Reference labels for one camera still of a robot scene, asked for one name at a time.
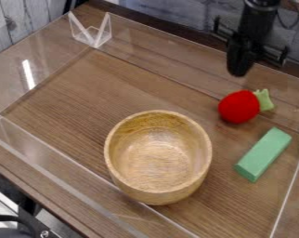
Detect green rectangular block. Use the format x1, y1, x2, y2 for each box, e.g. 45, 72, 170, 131
234, 127, 292, 182

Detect black metal stand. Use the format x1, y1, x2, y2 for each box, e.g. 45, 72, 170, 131
17, 198, 61, 238

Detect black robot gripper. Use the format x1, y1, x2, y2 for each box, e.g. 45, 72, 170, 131
212, 0, 289, 77

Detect light wooden bowl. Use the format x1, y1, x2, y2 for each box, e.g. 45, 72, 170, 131
104, 110, 213, 205

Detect clear acrylic tray walls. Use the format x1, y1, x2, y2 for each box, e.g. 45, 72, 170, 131
0, 17, 299, 238

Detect black cable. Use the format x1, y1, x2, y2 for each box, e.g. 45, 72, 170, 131
0, 214, 31, 231

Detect red plush strawberry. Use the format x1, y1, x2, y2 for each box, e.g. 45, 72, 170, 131
218, 88, 274, 124

